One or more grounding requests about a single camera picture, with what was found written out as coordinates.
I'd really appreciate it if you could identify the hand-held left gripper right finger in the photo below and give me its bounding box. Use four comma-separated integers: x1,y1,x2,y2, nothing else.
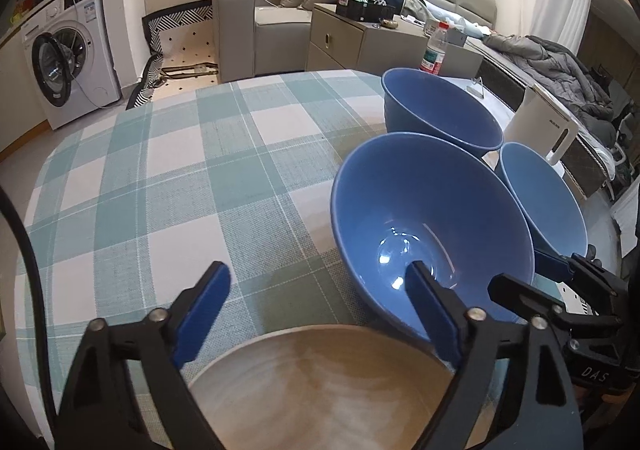
405,260,586,450

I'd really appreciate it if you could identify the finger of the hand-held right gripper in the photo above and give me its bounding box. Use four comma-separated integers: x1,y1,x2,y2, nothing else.
535,250,628,313
487,272,626,341

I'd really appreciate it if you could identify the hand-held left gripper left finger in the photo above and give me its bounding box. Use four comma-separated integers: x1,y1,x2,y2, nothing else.
57,260,232,450

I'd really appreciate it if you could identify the blue bowl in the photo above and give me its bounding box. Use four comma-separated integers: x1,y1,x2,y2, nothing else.
331,131,536,343
381,67,504,158
495,141,590,256

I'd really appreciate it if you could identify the marble top coffee table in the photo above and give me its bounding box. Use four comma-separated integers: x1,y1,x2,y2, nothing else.
440,75,616,201

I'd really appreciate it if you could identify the teal checkered tablecloth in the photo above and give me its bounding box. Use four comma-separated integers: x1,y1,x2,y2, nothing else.
15,69,621,450

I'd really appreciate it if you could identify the white electric kettle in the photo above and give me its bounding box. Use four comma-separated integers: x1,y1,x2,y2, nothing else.
504,84,580,166

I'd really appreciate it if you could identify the grey padded jacket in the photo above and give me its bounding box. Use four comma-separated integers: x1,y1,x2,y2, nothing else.
482,32,631,123

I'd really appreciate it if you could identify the clear water bottle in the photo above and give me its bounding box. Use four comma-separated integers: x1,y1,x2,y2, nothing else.
419,21,449,77

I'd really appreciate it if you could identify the grey bedside cabinet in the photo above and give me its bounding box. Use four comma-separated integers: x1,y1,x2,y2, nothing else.
305,2,426,78

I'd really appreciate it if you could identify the white washing machine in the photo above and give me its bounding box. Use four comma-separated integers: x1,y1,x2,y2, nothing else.
21,0,122,131

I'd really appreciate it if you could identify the grey sofa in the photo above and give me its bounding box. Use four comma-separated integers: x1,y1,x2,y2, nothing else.
212,0,341,83

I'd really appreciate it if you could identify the black tissue box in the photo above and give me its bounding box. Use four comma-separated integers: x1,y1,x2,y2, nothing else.
336,0,396,23

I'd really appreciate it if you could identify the black cable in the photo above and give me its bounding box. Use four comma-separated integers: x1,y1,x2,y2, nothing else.
0,185,58,450

